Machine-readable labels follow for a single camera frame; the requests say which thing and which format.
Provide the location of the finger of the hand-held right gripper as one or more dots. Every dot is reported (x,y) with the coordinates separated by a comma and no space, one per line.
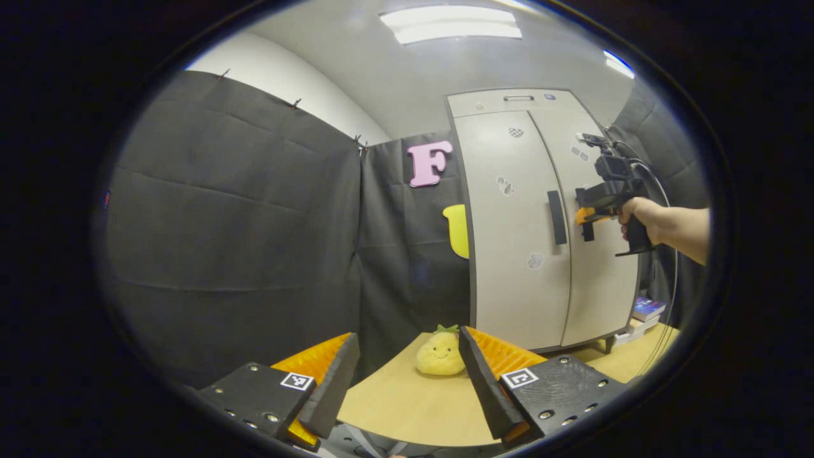
(586,215)

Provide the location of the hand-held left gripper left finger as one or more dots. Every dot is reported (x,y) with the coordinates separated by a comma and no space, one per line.
(337,388)

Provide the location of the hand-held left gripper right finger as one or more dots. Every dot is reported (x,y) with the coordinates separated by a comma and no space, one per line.
(486,388)

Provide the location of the grey shoe cabinet door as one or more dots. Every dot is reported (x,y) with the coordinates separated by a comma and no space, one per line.
(509,254)
(598,292)

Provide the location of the grey double-door shoe cabinet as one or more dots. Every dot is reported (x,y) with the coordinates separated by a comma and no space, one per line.
(470,102)

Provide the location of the yellow pineapple plush toy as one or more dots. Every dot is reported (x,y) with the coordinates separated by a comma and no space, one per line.
(440,353)

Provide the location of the blue book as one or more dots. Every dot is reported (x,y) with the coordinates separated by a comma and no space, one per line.
(648,308)

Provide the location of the beige book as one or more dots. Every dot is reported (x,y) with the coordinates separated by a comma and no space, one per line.
(642,326)

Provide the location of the small ceiling light panel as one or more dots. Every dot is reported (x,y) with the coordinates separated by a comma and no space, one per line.
(618,65)

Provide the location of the white book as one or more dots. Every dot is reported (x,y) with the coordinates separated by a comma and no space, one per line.
(626,337)

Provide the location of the black backdrop cloth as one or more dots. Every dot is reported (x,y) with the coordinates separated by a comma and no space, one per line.
(222,222)

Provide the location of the large ceiling light panel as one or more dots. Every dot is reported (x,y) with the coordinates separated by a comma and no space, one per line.
(451,24)

